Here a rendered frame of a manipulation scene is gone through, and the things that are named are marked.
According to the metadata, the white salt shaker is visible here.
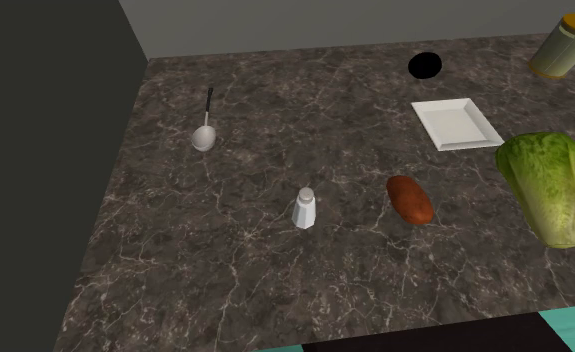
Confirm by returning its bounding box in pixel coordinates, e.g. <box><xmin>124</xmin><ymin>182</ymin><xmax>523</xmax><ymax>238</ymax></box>
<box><xmin>291</xmin><ymin>186</ymin><xmax>317</xmax><ymax>230</ymax></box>

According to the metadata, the brown potato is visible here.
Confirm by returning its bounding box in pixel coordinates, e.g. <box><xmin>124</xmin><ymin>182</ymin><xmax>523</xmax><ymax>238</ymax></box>
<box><xmin>385</xmin><ymin>175</ymin><xmax>435</xmax><ymax>226</ymax></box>

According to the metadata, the white rectangular plate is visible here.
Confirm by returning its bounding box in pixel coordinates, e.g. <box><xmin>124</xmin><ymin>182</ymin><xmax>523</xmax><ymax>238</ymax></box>
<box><xmin>410</xmin><ymin>97</ymin><xmax>506</xmax><ymax>152</ymax></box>

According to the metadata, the black round disc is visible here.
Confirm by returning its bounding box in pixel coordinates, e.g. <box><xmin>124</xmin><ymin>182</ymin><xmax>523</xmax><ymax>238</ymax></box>
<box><xmin>407</xmin><ymin>51</ymin><xmax>444</xmax><ymax>81</ymax></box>

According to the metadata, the dark robot stand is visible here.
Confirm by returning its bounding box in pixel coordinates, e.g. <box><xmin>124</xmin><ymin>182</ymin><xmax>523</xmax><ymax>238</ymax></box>
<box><xmin>300</xmin><ymin>311</ymin><xmax>574</xmax><ymax>352</ymax></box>

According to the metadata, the green lettuce head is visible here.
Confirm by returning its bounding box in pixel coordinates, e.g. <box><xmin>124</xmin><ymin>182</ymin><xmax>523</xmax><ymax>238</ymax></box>
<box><xmin>494</xmin><ymin>131</ymin><xmax>575</xmax><ymax>250</ymax></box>

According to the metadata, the pale jar with yellow lid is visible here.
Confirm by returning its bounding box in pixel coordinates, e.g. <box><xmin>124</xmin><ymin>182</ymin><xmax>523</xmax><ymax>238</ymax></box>
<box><xmin>527</xmin><ymin>8</ymin><xmax>575</xmax><ymax>80</ymax></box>

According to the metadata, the silver ladle with black handle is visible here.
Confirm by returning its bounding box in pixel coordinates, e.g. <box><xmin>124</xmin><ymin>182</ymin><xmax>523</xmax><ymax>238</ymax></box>
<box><xmin>191</xmin><ymin>87</ymin><xmax>218</xmax><ymax>153</ymax></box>

